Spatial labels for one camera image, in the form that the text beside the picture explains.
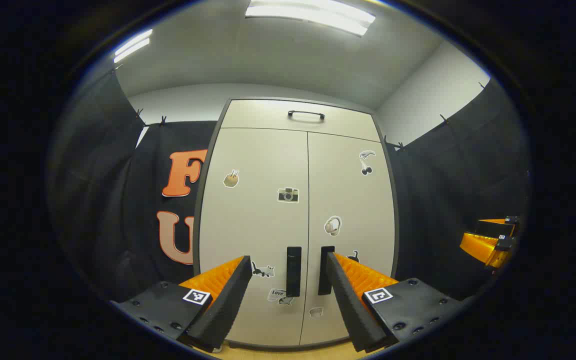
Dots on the black backdrop cloth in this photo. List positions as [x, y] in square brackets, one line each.
[443, 190]
[133, 225]

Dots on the cabinet door with camera sticker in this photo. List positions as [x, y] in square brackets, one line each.
[253, 220]

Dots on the cabinet door with headphones sticker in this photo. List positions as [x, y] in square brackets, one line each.
[353, 200]

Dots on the grey cabinet drawer front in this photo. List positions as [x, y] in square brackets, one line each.
[258, 116]

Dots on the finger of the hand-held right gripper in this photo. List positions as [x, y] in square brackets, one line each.
[495, 229]
[485, 248]

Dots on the grey double-door shoe cabinet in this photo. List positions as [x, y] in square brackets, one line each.
[196, 225]

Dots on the narrow ceiling light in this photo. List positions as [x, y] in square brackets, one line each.
[132, 46]

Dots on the wide ceiling light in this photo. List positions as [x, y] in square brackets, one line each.
[313, 15]

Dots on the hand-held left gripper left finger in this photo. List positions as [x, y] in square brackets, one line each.
[228, 300]

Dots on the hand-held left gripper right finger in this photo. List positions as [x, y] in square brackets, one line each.
[348, 300]

